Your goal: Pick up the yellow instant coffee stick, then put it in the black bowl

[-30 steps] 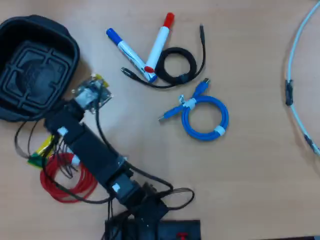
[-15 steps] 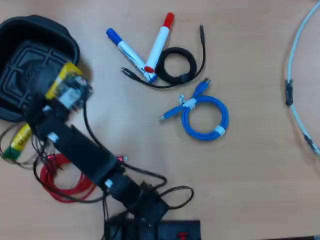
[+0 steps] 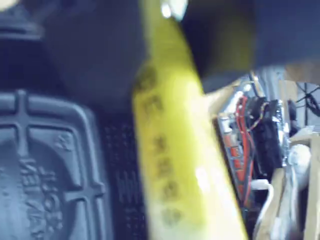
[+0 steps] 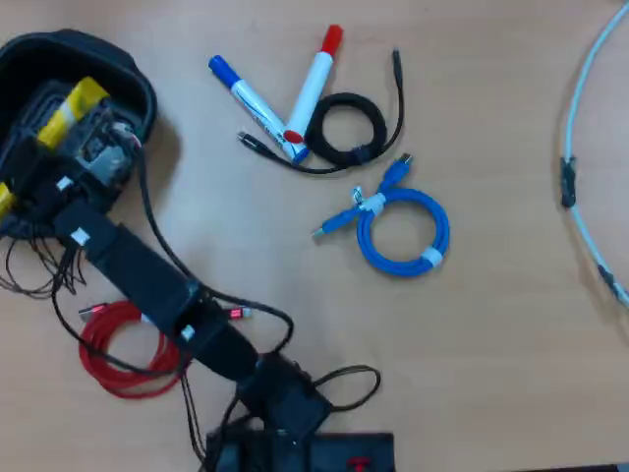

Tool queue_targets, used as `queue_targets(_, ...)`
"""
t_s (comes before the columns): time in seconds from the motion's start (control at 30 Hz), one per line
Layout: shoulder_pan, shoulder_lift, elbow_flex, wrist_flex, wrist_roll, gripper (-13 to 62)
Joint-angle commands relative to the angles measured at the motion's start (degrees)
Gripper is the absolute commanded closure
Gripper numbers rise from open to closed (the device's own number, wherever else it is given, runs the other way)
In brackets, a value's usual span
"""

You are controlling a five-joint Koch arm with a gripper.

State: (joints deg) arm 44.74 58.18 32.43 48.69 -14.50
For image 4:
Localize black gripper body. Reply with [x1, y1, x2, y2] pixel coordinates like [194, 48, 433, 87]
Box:
[41, 154, 122, 217]

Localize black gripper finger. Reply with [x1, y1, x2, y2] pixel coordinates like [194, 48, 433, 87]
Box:
[0, 135, 56, 199]

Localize blue capped whiteboard marker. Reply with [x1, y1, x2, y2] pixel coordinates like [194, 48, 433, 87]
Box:
[208, 54, 311, 164]

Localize red capped whiteboard marker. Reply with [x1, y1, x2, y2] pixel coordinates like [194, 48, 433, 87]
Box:
[283, 24, 345, 145]

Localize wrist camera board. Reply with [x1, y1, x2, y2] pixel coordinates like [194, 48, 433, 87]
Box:
[73, 108, 143, 188]

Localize black camera cable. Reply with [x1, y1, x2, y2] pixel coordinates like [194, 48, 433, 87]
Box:
[135, 145, 296, 360]

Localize thin black arm wires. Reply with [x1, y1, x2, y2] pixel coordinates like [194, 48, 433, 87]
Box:
[0, 235, 207, 463]

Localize red coiled USB cable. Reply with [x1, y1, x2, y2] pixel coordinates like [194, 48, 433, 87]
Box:
[78, 300, 255, 399]

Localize black coiled cable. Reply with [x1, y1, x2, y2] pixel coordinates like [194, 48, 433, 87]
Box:
[237, 47, 407, 174]

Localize thin black wire loop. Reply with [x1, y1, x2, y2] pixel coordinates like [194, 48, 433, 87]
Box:
[314, 364, 382, 413]

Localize blue coiled USB cable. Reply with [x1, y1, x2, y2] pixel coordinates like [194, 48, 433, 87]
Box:
[310, 152, 451, 278]

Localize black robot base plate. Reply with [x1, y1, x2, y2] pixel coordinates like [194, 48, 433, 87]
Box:
[199, 431, 396, 472]

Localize black cable clip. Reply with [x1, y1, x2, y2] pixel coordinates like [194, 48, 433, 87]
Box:
[559, 155, 579, 210]
[597, 264, 621, 299]

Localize white cable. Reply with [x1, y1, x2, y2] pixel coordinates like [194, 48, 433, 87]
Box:
[562, 2, 629, 309]

